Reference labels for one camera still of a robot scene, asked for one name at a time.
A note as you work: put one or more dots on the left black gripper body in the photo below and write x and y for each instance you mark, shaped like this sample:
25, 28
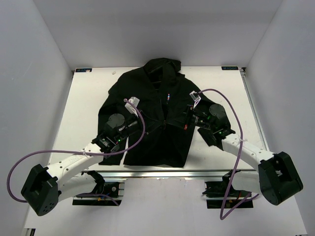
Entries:
118, 137

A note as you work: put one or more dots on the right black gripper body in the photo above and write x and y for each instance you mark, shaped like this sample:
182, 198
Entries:
197, 118

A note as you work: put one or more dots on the black jacket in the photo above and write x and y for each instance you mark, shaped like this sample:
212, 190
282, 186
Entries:
164, 94

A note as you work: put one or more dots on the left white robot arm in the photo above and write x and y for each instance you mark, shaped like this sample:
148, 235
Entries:
70, 177

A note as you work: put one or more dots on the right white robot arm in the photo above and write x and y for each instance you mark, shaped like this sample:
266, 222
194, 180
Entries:
274, 177

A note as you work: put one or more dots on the blue table label right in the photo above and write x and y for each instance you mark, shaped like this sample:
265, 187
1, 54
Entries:
229, 68

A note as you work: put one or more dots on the blue table label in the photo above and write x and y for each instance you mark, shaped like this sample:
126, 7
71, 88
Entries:
83, 70
229, 68

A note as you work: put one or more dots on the blue table label left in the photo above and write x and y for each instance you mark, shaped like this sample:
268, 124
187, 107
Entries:
83, 70

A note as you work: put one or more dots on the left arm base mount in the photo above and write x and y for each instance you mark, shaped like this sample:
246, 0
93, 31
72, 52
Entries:
105, 192

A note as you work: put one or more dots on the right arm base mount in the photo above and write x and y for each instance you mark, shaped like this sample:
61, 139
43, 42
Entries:
215, 191

